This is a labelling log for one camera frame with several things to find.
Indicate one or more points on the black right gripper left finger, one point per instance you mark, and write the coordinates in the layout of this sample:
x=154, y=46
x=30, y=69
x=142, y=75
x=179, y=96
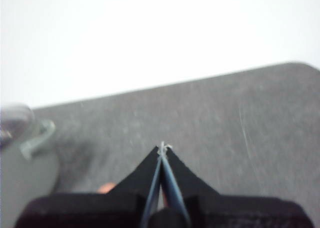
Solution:
x=130, y=188

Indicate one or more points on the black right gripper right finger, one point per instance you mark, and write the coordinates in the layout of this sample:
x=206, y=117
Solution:
x=195, y=188

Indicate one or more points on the pinkish brown egg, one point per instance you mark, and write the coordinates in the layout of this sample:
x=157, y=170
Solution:
x=107, y=188

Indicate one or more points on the glass lid with gold knob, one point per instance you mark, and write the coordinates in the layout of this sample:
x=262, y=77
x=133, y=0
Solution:
x=15, y=118

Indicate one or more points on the pale green electric pot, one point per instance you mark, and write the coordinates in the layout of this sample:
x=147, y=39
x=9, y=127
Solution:
x=25, y=175

